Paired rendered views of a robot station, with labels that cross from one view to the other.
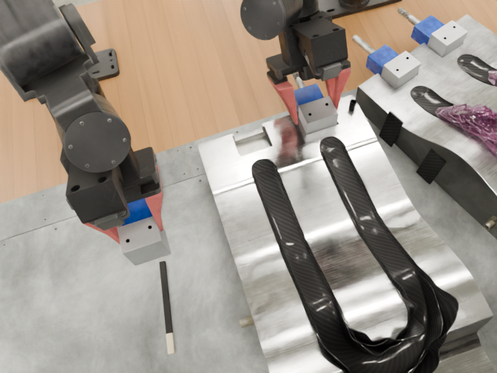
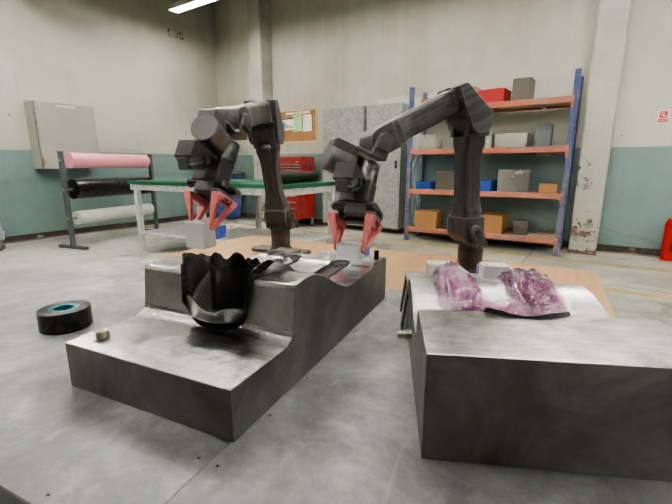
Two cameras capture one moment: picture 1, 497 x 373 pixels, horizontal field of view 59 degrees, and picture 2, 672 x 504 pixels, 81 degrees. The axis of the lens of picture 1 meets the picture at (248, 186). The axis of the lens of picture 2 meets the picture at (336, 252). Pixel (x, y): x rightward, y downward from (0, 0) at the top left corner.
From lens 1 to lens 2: 0.74 m
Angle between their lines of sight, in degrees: 56
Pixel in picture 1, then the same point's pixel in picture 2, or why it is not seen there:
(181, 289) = not seen: hidden behind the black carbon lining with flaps
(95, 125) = (208, 119)
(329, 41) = (345, 165)
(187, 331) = not seen: hidden behind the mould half
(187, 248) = not seen: hidden behind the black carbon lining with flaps
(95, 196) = (186, 144)
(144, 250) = (193, 228)
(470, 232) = (394, 356)
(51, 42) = (229, 113)
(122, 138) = (212, 129)
